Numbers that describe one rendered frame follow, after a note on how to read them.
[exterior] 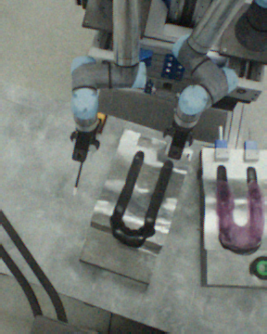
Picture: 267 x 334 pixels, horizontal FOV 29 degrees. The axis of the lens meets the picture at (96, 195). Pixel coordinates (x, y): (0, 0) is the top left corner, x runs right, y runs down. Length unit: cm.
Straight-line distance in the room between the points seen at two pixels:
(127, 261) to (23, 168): 53
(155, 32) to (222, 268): 89
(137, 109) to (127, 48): 120
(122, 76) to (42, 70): 153
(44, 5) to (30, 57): 36
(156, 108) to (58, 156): 88
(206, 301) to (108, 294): 34
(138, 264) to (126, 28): 79
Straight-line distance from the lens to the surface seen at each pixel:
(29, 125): 200
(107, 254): 178
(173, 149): 167
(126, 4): 142
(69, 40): 310
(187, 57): 160
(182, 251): 187
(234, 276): 178
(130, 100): 268
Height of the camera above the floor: 262
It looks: 75 degrees down
